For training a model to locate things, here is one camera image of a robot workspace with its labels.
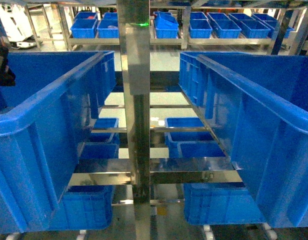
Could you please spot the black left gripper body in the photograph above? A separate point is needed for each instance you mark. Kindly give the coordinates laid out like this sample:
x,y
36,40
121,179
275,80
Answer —
x,y
7,77

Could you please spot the large blue bin upper left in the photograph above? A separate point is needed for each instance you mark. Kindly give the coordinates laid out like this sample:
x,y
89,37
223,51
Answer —
x,y
45,122

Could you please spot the large blue bin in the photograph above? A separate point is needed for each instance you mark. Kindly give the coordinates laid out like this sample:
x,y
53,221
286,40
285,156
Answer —
x,y
257,107
45,122

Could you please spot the small blue bin far left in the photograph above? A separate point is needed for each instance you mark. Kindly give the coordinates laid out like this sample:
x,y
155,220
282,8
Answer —
x,y
84,25

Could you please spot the small blue bin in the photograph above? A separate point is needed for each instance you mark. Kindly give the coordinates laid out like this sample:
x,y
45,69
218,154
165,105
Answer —
x,y
84,25
223,26
166,26

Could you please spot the stainless steel rack upright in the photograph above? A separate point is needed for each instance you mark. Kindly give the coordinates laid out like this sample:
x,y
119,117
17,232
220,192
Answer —
x,y
134,39

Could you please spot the blue bin lower left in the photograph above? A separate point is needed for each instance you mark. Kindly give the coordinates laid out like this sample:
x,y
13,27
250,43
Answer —
x,y
86,207

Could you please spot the small blue bin far centre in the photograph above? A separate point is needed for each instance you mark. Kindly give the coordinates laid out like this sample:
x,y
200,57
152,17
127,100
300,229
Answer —
x,y
166,26

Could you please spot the small blue bin far right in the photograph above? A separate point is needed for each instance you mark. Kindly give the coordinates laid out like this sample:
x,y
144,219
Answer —
x,y
223,26

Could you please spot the blue bin lower right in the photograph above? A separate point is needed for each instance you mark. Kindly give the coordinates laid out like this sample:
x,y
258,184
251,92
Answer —
x,y
220,204

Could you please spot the large blue bin upper right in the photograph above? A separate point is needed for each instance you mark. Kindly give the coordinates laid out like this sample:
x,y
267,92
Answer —
x,y
257,107

